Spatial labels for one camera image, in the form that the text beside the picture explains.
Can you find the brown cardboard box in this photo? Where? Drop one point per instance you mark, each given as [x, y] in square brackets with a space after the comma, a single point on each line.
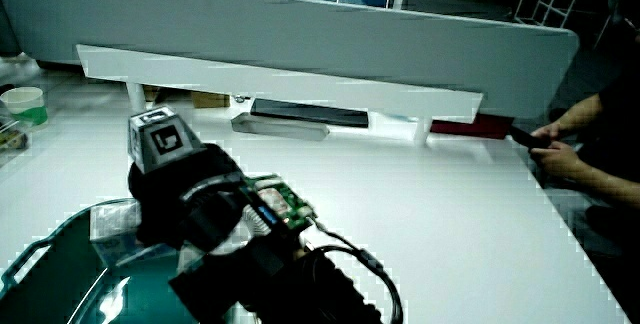
[210, 99]

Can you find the black phone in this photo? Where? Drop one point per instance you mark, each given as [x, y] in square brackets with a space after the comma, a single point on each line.
[525, 138]

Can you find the white desk shelf riser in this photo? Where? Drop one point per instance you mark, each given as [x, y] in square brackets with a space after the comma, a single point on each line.
[280, 86]

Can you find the red box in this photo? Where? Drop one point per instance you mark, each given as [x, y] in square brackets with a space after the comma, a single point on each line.
[475, 127]

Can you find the person's right hand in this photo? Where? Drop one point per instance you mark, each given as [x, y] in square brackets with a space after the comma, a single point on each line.
[200, 189]

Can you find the cluttered small items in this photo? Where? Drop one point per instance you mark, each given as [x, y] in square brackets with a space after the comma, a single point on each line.
[11, 136]

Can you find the dark green plate tray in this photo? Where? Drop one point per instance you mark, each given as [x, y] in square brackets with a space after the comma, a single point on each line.
[55, 284]

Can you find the person's right forearm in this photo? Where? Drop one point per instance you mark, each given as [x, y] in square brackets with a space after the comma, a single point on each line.
[295, 294]

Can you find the white and green cup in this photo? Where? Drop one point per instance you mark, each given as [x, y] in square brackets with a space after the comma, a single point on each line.
[25, 106]

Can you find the black keyboard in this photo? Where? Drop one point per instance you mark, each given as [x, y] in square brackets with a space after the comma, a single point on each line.
[310, 113]

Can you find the clear plastic packet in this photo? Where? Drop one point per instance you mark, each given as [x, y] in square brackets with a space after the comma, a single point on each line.
[114, 221]

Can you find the grey oblong case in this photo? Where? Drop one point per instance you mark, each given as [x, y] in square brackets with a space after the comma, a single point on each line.
[280, 127]

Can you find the grey partition panel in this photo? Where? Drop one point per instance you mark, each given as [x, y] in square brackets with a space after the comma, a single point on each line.
[300, 34]

